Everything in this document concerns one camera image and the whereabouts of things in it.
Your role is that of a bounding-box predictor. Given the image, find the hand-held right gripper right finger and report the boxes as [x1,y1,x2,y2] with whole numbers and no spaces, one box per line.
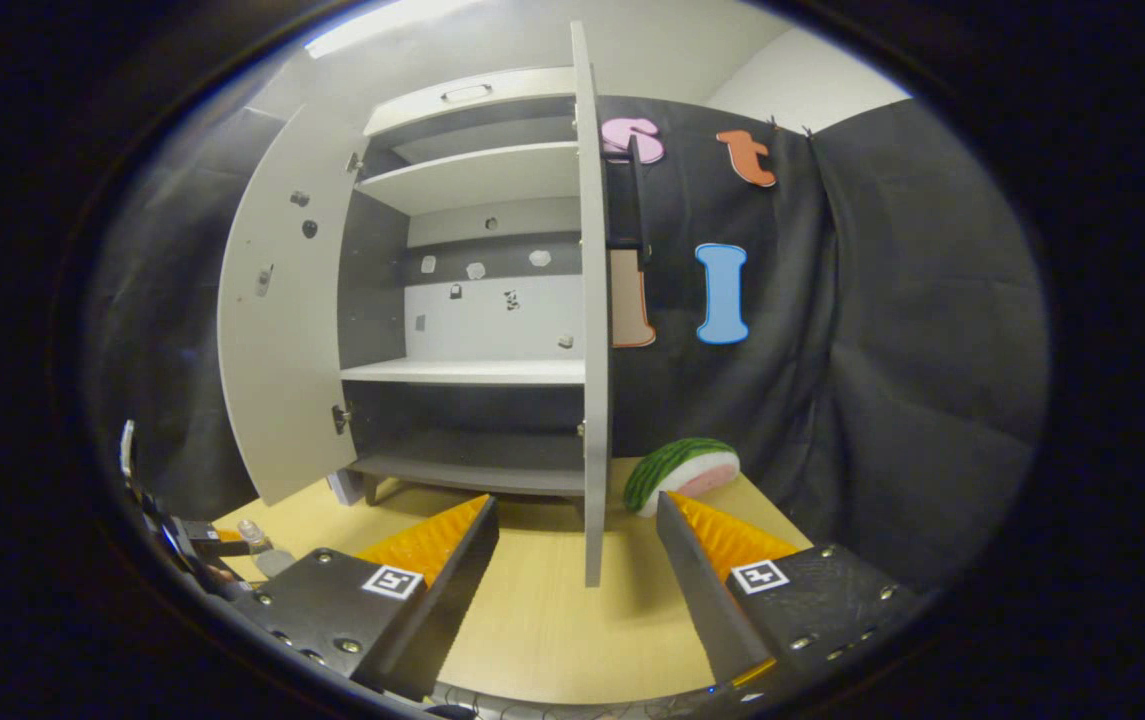
[655,490,923,701]

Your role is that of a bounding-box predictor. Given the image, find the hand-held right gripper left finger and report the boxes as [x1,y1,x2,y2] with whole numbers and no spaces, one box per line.
[222,493,501,703]

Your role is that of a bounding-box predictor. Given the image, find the white cabinet door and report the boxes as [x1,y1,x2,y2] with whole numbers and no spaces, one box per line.
[570,22,616,589]
[217,100,374,507]

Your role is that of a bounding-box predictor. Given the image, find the grey white cabinet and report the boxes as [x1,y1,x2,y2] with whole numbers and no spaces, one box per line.
[327,65,595,523]

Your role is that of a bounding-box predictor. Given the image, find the white cabinet shelf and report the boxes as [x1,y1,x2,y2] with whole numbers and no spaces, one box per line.
[356,141,584,217]
[340,357,589,388]

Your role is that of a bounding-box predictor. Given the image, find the white cabinet drawer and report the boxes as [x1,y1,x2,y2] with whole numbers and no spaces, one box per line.
[364,67,579,139]

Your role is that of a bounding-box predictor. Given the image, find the watermelon slice toy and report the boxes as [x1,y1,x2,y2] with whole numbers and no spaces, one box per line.
[624,438,742,519]

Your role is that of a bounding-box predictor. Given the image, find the black backdrop cloth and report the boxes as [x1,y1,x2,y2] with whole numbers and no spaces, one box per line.
[82,108,285,523]
[597,95,1051,593]

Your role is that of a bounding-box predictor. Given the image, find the black door handle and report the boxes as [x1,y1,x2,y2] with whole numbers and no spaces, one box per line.
[604,134,652,267]

